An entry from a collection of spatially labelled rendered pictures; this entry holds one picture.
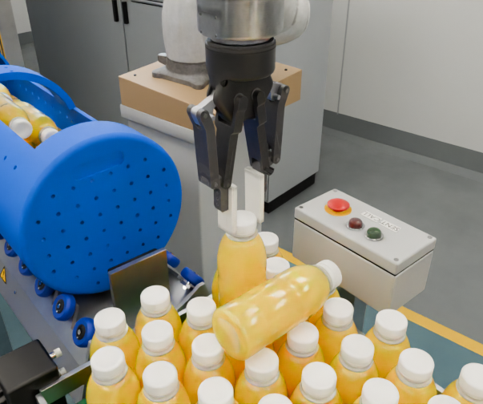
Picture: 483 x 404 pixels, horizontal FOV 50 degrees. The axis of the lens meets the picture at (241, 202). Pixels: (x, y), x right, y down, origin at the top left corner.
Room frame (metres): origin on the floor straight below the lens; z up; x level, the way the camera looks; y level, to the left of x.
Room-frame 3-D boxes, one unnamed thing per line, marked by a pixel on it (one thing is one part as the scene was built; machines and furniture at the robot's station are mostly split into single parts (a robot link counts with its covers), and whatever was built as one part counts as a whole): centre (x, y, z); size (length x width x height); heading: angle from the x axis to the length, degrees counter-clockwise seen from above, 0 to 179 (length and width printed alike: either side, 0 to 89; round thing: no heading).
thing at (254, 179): (0.57, -0.02, 1.21); 0.03 x 0.01 x 0.07; 41
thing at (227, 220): (0.54, 0.02, 1.21); 0.03 x 0.01 x 0.07; 41
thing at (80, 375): (0.59, 0.11, 0.96); 0.40 x 0.01 x 0.03; 130
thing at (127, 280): (0.65, 0.16, 0.99); 0.10 x 0.02 x 0.12; 130
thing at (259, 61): (0.56, 0.00, 1.37); 0.08 x 0.07 x 0.09; 131
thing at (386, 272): (0.68, -0.19, 1.05); 0.20 x 0.10 x 0.10; 40
